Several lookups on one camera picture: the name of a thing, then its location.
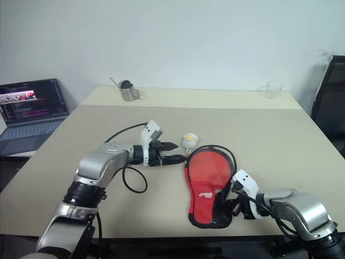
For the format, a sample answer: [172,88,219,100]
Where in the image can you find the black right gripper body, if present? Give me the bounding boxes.
[229,188,254,220]

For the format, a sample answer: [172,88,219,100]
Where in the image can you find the clear glass cup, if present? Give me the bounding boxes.
[258,81,284,100]

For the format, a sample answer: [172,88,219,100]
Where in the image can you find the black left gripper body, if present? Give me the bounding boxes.
[147,140,166,167]

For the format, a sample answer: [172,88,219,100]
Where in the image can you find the steel milk pitcher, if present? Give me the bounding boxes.
[120,82,141,102]

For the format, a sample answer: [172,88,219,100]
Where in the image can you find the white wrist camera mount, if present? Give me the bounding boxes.
[140,120,164,167]
[231,169,261,219]

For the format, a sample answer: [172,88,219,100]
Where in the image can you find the open grey laptop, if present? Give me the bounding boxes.
[0,78,70,156]

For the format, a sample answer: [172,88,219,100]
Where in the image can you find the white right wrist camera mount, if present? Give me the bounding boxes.
[231,169,261,219]

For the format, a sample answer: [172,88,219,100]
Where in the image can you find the black table frame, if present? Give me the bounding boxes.
[269,238,288,257]

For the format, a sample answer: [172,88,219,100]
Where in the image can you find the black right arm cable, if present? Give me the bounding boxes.
[232,187,311,243]

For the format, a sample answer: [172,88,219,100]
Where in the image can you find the black red paddle case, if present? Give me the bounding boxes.
[184,145,238,229]

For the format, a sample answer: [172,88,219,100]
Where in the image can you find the yellow white plush keychain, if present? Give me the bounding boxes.
[181,132,199,156]

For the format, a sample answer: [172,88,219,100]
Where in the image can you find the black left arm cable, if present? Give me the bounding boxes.
[95,122,148,243]

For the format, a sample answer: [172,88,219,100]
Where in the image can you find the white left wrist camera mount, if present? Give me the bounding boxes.
[140,120,164,167]

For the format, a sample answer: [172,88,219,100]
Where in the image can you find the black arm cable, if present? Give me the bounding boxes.
[95,122,148,243]
[232,187,311,243]

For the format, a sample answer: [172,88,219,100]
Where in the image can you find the black office chair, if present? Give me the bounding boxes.
[311,55,345,160]

